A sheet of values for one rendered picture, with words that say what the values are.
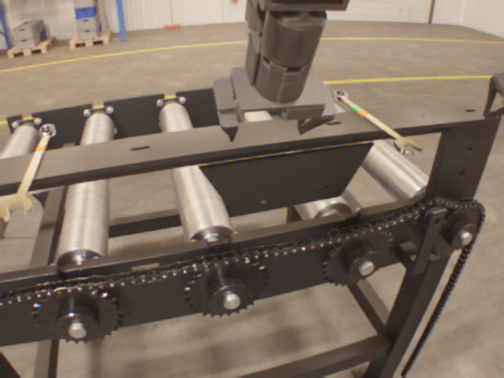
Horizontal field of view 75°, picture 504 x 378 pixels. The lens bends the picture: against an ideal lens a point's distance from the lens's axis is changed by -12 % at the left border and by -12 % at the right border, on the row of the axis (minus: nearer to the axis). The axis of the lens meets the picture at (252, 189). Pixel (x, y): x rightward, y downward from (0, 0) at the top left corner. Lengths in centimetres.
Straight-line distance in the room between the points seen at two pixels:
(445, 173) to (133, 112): 117
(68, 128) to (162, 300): 99
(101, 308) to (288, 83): 54
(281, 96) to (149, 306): 56
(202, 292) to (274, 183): 25
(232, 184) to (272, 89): 30
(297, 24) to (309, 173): 41
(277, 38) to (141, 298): 60
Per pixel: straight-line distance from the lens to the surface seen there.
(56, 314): 76
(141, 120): 158
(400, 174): 109
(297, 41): 36
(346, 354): 130
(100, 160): 57
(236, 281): 71
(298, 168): 70
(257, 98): 42
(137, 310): 83
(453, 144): 89
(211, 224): 81
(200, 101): 158
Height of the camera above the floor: 142
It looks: 33 degrees down
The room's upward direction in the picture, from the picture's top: straight up
